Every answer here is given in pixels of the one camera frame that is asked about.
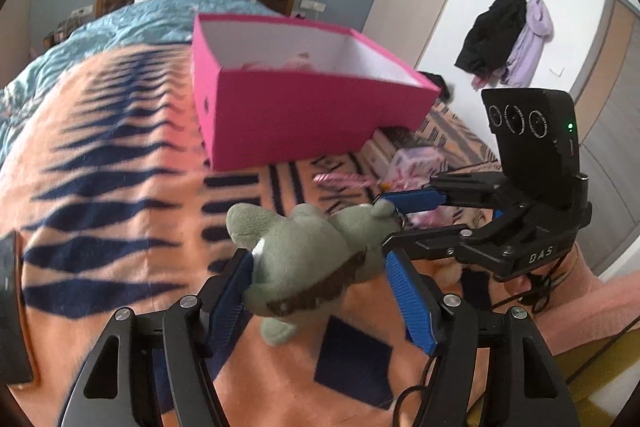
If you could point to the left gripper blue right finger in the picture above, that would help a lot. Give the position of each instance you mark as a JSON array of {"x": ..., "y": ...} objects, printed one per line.
[{"x": 415, "y": 295}]

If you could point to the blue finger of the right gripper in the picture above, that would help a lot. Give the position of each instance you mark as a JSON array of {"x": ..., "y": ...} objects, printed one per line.
[
  {"x": 428, "y": 244},
  {"x": 415, "y": 201}
]

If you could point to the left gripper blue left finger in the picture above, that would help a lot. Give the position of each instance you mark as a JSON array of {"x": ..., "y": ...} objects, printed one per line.
[{"x": 222, "y": 301}]

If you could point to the green frog plush toy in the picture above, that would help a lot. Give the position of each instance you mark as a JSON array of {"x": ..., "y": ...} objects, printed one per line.
[{"x": 303, "y": 264}]

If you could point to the right pink sweater forearm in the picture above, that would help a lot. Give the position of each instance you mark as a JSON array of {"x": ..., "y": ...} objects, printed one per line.
[{"x": 584, "y": 309}]

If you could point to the pink feather toy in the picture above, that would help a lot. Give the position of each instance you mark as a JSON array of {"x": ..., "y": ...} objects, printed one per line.
[{"x": 336, "y": 180}]

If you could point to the pile of folded clothes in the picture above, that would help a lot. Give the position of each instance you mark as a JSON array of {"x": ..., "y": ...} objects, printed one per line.
[{"x": 445, "y": 94}]

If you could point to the wooden door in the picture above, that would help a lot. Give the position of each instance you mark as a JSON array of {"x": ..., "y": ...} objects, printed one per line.
[{"x": 606, "y": 95}]

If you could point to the pink knitted plush doll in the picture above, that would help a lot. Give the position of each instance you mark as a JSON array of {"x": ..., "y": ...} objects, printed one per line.
[{"x": 300, "y": 62}]

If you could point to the black hanging jacket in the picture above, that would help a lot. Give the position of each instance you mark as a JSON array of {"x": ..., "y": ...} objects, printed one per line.
[{"x": 491, "y": 39}]

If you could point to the pink cardboard box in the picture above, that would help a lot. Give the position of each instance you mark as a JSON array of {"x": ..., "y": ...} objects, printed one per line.
[{"x": 254, "y": 118}]

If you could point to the orange navy patterned blanket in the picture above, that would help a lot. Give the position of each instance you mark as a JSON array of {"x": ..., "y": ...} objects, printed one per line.
[{"x": 110, "y": 190}]

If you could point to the lilac hanging hoodie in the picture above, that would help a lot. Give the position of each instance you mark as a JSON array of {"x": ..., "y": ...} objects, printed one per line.
[{"x": 522, "y": 63}]

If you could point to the blue floral duvet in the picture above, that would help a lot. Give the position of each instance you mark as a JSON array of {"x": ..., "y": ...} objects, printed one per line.
[{"x": 147, "y": 22}]

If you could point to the right gripper black camera box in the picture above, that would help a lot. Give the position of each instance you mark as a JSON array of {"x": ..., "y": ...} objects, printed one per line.
[{"x": 536, "y": 133}]

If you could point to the white wall socket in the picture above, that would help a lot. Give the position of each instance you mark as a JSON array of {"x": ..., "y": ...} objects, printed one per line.
[{"x": 311, "y": 5}]

